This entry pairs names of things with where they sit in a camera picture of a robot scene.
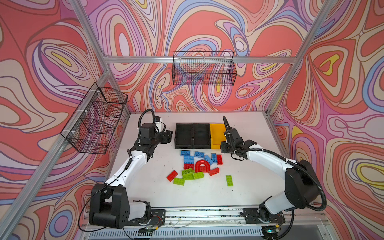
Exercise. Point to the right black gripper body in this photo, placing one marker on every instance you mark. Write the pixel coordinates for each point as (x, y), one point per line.
(227, 147)

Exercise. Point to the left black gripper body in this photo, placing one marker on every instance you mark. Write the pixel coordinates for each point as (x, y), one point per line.
(164, 138)

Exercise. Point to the red lego brick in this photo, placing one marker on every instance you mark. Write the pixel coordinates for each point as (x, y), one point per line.
(219, 160)
(214, 172)
(189, 166)
(172, 176)

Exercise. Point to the red arch lego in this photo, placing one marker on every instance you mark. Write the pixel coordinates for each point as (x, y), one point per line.
(202, 166)

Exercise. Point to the lone green lego brick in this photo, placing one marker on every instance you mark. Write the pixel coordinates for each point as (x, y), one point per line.
(229, 181)

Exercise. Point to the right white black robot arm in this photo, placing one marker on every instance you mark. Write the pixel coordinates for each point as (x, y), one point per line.
(302, 186)

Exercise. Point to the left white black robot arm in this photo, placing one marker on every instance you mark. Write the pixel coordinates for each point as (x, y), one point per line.
(110, 206)

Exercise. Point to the left black bin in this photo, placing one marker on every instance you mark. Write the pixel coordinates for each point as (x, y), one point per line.
(184, 136)

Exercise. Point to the black bin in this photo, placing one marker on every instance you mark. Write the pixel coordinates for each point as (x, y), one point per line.
(184, 136)
(201, 136)

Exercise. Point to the yellow plastic bin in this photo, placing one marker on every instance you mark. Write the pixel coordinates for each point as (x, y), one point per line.
(217, 132)

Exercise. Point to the blue lego brick right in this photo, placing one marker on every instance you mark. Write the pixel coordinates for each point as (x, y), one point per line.
(214, 157)

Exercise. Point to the blue lego brick top left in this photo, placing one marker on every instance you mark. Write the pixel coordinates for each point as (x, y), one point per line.
(185, 153)

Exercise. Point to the blue lego brick diagonal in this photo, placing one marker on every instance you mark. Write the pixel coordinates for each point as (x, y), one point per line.
(208, 159)

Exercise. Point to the blue lego brick stacked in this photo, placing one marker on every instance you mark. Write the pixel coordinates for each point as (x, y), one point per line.
(189, 160)

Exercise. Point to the middle black bin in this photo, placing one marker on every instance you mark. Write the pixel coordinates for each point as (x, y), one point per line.
(201, 136)

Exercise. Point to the blue lego brick middle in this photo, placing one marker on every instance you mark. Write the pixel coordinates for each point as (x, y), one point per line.
(200, 155)

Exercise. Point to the green lego brick top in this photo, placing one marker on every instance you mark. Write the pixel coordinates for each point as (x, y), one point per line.
(188, 174)

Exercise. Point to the green lego brick left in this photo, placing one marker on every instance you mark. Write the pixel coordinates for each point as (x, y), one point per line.
(179, 181)

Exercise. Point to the green lego brick right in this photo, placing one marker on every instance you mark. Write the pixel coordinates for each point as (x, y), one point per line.
(198, 175)

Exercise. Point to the back wire basket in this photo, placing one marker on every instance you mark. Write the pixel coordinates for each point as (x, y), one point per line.
(208, 68)

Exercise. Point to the wire basket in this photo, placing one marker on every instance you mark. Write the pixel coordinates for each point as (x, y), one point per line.
(208, 68)
(95, 120)

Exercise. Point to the left wire basket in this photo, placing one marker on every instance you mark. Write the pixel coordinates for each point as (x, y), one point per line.
(95, 120)

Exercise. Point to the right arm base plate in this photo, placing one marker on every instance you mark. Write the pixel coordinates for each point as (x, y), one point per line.
(257, 216)

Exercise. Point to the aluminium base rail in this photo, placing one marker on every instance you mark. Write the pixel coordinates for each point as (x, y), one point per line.
(220, 223)

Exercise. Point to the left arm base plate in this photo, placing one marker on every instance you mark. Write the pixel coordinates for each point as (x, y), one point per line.
(155, 219)

